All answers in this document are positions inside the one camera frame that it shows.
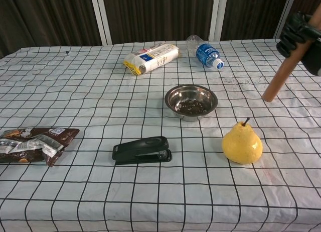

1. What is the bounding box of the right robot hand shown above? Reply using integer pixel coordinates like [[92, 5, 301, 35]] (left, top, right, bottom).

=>
[[275, 11, 321, 76]]

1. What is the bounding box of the wooden rolling pin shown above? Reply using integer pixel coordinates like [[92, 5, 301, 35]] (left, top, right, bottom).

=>
[[262, 8, 321, 103]]

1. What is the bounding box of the metal bowl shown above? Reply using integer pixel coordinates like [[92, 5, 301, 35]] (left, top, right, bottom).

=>
[[164, 84, 218, 122]]

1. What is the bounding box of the dark brown curtain panel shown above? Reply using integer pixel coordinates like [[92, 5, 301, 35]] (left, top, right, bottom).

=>
[[101, 0, 216, 44], [220, 0, 291, 41], [0, 0, 102, 58], [279, 0, 321, 40]]

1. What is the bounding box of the plastic bottle with blue label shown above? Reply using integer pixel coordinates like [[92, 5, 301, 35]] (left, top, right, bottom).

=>
[[185, 34, 224, 71]]

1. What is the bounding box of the yellow pear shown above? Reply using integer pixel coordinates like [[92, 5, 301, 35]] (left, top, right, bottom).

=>
[[221, 117, 263, 165]]

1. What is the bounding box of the white and yellow package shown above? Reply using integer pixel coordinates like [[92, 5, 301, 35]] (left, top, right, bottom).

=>
[[122, 42, 180, 76]]

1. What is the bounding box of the black stapler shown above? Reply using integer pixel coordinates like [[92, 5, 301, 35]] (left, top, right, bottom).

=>
[[112, 136, 173, 166]]

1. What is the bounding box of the white grid tablecloth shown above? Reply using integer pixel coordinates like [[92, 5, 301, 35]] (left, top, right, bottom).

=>
[[0, 38, 321, 232]]

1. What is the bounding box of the brown snack bag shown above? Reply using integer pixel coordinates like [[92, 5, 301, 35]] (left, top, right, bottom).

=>
[[0, 127, 80, 167]]

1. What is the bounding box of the white frame post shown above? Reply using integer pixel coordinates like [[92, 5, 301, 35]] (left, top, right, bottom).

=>
[[89, 0, 113, 46], [273, 0, 298, 39], [208, 0, 228, 41]]

